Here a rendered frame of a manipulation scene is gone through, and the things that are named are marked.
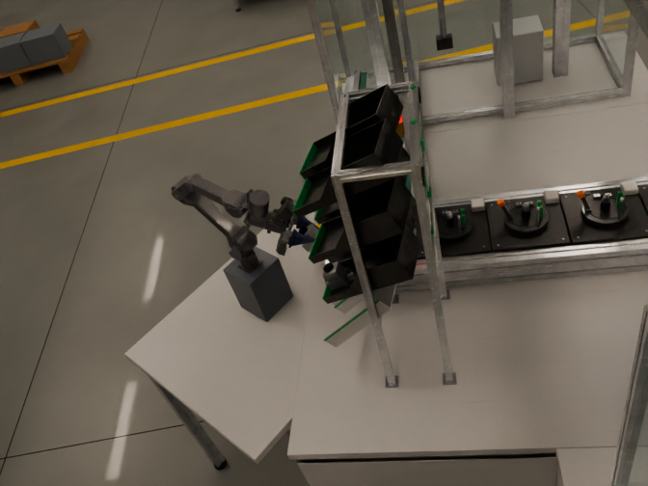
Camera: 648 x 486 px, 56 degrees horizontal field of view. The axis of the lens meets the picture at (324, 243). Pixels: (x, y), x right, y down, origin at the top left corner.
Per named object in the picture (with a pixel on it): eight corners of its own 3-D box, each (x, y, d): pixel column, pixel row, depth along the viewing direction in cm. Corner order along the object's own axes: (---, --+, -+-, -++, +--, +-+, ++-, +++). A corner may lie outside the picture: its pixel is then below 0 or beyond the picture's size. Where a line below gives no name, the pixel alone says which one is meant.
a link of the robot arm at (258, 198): (227, 212, 183) (227, 189, 173) (244, 196, 187) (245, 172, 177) (256, 233, 181) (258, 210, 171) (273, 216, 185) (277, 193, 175)
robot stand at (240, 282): (240, 307, 221) (222, 269, 208) (267, 282, 228) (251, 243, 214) (267, 323, 213) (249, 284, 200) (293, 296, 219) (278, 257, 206)
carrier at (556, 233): (493, 254, 200) (491, 226, 191) (485, 205, 217) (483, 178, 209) (571, 247, 195) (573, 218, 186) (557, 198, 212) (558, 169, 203)
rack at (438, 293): (385, 388, 184) (325, 180, 130) (387, 295, 209) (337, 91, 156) (456, 384, 179) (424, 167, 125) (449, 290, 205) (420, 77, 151)
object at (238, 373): (127, 358, 220) (123, 353, 218) (294, 208, 260) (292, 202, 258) (257, 464, 178) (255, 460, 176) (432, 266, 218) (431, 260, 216)
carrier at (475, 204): (417, 261, 205) (412, 234, 197) (416, 213, 222) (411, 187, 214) (491, 255, 200) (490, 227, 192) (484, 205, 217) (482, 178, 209)
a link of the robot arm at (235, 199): (173, 198, 198) (164, 174, 189) (190, 182, 202) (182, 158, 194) (242, 234, 186) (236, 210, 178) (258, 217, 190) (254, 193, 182)
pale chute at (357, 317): (336, 347, 182) (323, 340, 181) (346, 312, 191) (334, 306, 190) (391, 309, 162) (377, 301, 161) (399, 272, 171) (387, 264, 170)
